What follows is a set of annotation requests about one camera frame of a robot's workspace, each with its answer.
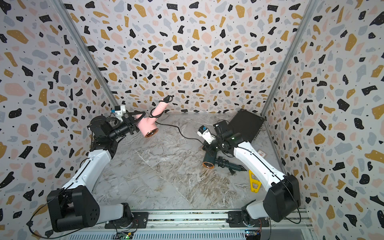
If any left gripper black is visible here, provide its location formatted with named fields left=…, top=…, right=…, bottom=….
left=108, top=113, right=146, bottom=142

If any pink hair dryer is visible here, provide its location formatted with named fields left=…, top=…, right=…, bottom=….
left=137, top=100, right=169, bottom=138

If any green hair dryer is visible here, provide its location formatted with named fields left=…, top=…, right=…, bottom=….
left=202, top=141, right=217, bottom=152
left=202, top=152, right=247, bottom=175

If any black cord of pink dryer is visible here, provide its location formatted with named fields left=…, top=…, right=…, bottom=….
left=149, top=95, right=205, bottom=142

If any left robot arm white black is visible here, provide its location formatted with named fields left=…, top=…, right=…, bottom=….
left=47, top=112, right=145, bottom=233

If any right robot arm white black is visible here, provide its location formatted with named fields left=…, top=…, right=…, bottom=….
left=197, top=121, right=301, bottom=227

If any black case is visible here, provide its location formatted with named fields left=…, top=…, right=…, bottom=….
left=230, top=109, right=265, bottom=143

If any small card box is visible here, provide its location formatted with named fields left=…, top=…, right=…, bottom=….
left=258, top=150, right=267, bottom=158

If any green circuit board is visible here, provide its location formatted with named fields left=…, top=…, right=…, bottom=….
left=116, top=232, right=134, bottom=240

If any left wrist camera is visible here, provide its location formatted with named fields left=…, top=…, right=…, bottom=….
left=111, top=105, right=127, bottom=122

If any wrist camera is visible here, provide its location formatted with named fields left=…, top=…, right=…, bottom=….
left=111, top=105, right=127, bottom=122
left=197, top=126, right=216, bottom=145

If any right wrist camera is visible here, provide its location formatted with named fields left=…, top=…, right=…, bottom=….
left=197, top=126, right=216, bottom=145

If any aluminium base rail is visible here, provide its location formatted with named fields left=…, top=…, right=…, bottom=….
left=65, top=209, right=317, bottom=240

